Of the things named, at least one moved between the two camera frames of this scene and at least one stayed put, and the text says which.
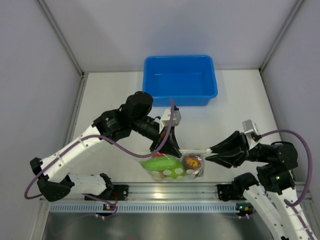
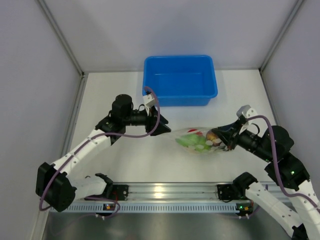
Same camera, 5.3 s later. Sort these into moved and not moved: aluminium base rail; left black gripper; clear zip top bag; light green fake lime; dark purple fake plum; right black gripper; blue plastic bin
Moved: clear zip top bag; left black gripper; right black gripper; dark purple fake plum; light green fake lime
Not moved: aluminium base rail; blue plastic bin
